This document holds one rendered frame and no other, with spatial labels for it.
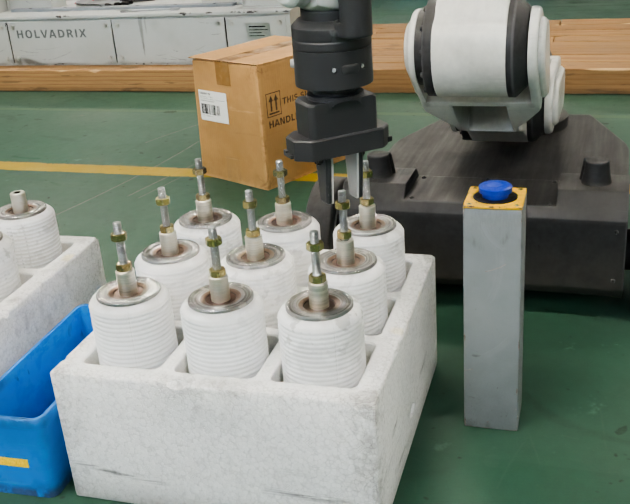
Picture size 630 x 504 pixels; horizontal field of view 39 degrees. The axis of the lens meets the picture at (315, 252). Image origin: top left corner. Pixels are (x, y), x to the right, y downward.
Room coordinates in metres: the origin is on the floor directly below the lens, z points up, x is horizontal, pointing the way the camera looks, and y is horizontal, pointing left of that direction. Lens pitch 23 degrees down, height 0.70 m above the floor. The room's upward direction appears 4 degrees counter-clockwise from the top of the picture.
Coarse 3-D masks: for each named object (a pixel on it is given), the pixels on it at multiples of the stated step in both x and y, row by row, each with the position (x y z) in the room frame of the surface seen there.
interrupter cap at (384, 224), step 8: (352, 216) 1.14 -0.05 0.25; (376, 216) 1.13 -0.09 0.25; (384, 216) 1.13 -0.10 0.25; (352, 224) 1.11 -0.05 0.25; (376, 224) 1.11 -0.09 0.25; (384, 224) 1.10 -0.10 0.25; (392, 224) 1.10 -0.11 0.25; (352, 232) 1.08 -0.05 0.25; (360, 232) 1.08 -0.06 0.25; (368, 232) 1.08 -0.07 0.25; (376, 232) 1.07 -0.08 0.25; (384, 232) 1.07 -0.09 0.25
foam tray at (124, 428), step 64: (64, 384) 0.90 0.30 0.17; (128, 384) 0.87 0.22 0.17; (192, 384) 0.85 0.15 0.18; (256, 384) 0.84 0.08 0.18; (384, 384) 0.83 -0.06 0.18; (128, 448) 0.88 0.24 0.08; (192, 448) 0.85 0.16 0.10; (256, 448) 0.83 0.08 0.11; (320, 448) 0.80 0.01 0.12; (384, 448) 0.82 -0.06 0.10
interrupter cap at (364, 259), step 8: (360, 248) 1.02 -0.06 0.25; (320, 256) 1.01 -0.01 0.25; (328, 256) 1.01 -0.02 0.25; (336, 256) 1.01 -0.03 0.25; (360, 256) 1.00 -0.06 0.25; (368, 256) 1.00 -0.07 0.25; (328, 264) 0.99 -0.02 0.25; (336, 264) 0.99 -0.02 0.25; (352, 264) 0.99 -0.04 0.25; (360, 264) 0.98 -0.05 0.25; (368, 264) 0.98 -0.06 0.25; (328, 272) 0.96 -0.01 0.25; (336, 272) 0.96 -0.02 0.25; (344, 272) 0.96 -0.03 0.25; (352, 272) 0.96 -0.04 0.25; (360, 272) 0.96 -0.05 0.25
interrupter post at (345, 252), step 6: (336, 240) 0.99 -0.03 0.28; (348, 240) 0.99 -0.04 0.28; (336, 246) 0.99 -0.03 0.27; (342, 246) 0.98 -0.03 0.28; (348, 246) 0.98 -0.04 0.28; (336, 252) 0.99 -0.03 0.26; (342, 252) 0.98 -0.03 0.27; (348, 252) 0.98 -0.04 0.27; (354, 252) 0.99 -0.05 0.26; (342, 258) 0.98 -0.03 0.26; (348, 258) 0.98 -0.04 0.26; (354, 258) 0.99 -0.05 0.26; (342, 264) 0.98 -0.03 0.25; (348, 264) 0.98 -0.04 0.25
